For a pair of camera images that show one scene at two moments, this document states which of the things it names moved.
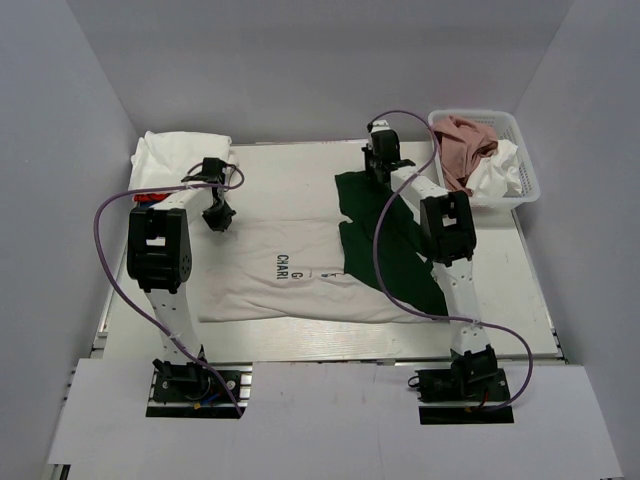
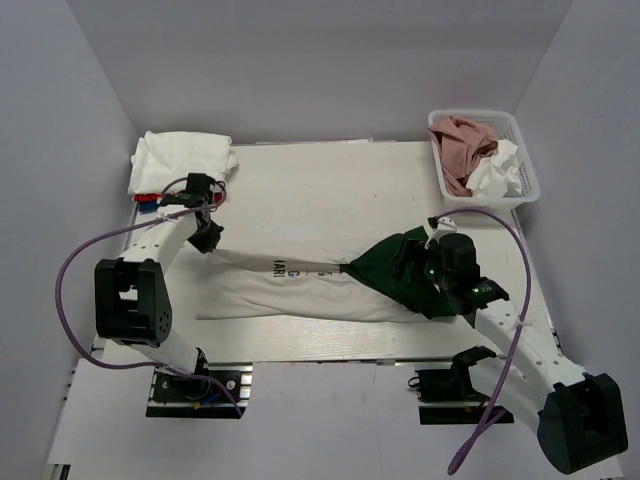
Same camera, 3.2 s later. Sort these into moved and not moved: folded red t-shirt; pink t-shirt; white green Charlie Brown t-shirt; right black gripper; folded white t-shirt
Moved: right black gripper; white green Charlie Brown t-shirt
Not moved: folded red t-shirt; pink t-shirt; folded white t-shirt
